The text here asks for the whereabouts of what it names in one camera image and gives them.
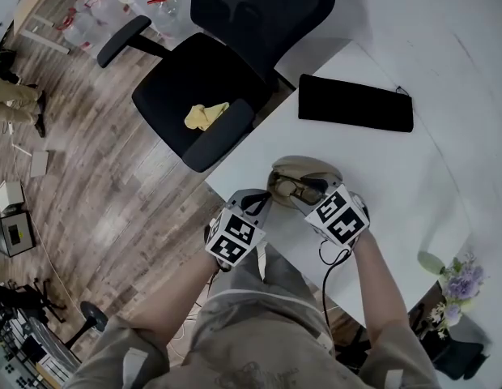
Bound beige glasses case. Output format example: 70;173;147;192
266;155;345;211

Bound person's beige shirt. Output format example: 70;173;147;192
63;289;443;389

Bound white box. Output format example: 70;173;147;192
0;180;26;215

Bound purple and white flower bouquet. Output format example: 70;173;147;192
427;252;487;340

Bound black stand with round base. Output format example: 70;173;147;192
63;301;109;348

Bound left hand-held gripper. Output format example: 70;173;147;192
204;188;274;268

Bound clear water jug red cap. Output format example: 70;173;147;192
147;0;184;36
88;0;131;28
62;7;99;51

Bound person's grey trouser leg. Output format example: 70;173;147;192
206;241;319;314

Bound person's right forearm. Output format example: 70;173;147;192
347;229;413;342

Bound black box with grey door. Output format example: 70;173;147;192
0;212;37;259

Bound yellow cloth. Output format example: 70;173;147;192
183;101;231;132

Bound grey flat board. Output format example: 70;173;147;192
29;149;50;178

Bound person's right hand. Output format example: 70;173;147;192
348;191;372;247

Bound dark marbled panel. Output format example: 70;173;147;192
0;310;83;389

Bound person's left forearm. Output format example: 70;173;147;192
127;248;224;350

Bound white floor cable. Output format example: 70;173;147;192
11;143;87;312

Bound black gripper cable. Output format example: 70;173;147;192
317;238;354;342

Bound black tripod frame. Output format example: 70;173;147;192
0;280;69;324

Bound black fabric pouch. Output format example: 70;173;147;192
297;73;415;135

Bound pale green vase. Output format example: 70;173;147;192
416;250;449;276

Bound black bag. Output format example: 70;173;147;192
407;301;496;381

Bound black-framed eyeglasses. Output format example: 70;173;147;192
272;172;325;203

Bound black office chair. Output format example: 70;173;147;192
96;0;337;174

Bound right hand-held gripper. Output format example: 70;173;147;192
290;176;372;247

